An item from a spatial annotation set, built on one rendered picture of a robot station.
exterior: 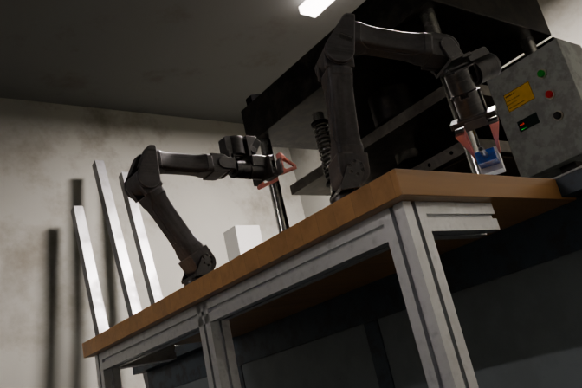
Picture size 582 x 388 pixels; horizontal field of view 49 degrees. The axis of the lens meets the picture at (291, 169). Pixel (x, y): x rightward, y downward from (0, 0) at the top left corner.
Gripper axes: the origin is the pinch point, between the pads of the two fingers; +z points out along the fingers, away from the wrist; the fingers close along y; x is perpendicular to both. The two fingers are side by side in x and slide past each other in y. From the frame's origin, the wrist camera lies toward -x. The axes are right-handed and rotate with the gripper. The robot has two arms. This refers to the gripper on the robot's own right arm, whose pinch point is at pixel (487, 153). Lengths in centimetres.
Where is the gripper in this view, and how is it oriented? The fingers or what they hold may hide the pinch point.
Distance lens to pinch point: 150.4
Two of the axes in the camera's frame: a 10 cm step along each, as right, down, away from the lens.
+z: 3.9, 9.1, 1.2
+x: -2.9, 2.4, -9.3
